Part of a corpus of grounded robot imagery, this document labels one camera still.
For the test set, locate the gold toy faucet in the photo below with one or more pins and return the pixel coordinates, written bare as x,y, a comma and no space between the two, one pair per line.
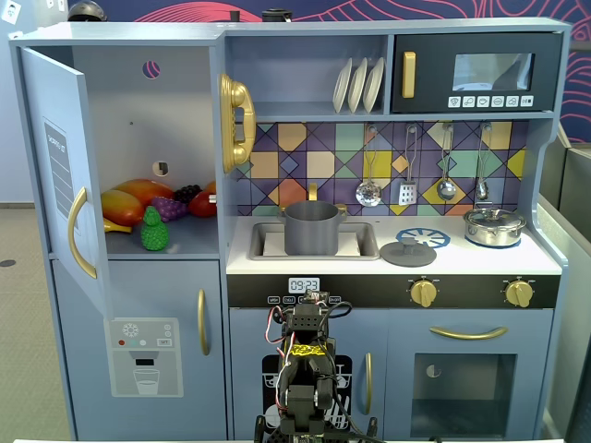
313,191

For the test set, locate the shiny steel pot lid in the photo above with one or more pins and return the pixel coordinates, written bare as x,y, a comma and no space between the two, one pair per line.
494,216

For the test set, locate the dark toy microwave door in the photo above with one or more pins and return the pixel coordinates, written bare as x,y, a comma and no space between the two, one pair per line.
429,69

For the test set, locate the blue oven door with window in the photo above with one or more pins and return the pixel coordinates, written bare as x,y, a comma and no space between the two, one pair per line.
401,369

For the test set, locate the orange toy fruit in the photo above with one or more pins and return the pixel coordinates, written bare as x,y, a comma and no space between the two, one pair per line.
211,187

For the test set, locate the blue dishwasher door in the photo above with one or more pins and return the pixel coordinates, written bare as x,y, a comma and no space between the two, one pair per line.
249,332

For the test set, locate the blue cabinet door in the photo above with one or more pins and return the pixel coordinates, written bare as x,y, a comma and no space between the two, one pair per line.
51,92

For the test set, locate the steel spoon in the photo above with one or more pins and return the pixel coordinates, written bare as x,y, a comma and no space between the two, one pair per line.
481,189

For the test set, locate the purple toy grapes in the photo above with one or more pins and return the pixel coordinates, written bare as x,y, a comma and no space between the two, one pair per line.
171,208

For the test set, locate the white toy plate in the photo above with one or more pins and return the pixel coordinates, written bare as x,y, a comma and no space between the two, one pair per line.
341,87
356,87
373,87

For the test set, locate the black round object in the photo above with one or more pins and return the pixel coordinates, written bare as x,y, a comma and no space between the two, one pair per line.
276,15

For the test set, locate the gray pot lid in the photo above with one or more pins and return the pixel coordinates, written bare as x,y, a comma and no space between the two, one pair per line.
406,256

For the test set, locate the steel ladle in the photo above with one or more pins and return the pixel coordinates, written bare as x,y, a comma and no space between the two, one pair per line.
445,189

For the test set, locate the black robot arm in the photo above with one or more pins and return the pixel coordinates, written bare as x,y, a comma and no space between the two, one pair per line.
305,392

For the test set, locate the steel slotted spatula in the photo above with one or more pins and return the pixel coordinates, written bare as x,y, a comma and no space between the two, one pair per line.
407,194

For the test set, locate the yellow toy banana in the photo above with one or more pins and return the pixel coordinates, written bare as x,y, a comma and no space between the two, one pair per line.
115,227

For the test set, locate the gold stove knob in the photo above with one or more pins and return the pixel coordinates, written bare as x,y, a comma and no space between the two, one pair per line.
423,293
519,294

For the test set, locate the steel slotted skimmer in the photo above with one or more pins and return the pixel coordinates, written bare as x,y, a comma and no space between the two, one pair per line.
368,194

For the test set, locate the yellow red toy mango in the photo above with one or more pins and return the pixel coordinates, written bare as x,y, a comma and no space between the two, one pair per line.
120,207

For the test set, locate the gray partition panel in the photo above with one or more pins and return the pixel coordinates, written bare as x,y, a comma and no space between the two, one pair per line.
568,194

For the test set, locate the dark round floor cover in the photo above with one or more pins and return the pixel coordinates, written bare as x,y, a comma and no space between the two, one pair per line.
7,263

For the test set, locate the gray toy sink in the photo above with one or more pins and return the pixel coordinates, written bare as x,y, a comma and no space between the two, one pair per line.
369,242

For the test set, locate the green toy pineapple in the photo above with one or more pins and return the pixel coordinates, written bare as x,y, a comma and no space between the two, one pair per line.
154,235

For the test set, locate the dark toy grapes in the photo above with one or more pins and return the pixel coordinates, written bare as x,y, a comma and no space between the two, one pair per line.
187,193

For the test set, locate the gray plastic pot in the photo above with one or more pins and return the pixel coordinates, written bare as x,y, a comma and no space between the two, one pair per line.
311,231

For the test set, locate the black helmet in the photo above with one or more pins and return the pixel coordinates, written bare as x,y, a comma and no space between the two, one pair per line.
87,11

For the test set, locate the orange toy mango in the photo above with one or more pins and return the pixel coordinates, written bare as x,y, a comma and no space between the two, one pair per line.
143,189

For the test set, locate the blue fridge door with dispenser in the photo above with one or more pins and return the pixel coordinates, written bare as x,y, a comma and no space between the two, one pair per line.
161,286

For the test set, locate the blue toy kitchen unit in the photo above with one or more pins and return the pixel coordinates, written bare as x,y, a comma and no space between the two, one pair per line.
305,107

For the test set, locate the red toy apple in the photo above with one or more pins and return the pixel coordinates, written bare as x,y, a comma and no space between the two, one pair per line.
201,205

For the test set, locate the white paper with drawing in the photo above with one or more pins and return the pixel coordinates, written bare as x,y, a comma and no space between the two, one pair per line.
9,11

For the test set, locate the gold toy telephone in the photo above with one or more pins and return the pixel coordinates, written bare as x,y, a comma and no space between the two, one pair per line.
240,97

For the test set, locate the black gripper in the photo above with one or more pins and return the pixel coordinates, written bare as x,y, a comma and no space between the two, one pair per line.
308,301

